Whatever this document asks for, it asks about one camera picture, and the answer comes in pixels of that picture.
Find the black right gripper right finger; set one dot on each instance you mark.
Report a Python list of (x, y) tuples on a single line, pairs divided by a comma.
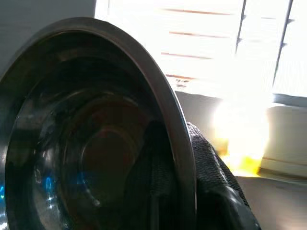
[(211, 167)]

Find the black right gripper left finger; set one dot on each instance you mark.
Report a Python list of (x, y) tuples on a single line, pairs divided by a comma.
[(156, 179)]

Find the large steel bowl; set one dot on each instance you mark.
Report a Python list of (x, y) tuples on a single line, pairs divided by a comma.
[(96, 131)]

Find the yellow dish soap bottle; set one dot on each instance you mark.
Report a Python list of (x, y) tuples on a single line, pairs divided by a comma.
[(242, 155)]

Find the white window blind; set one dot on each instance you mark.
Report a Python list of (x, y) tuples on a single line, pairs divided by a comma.
[(204, 36)]

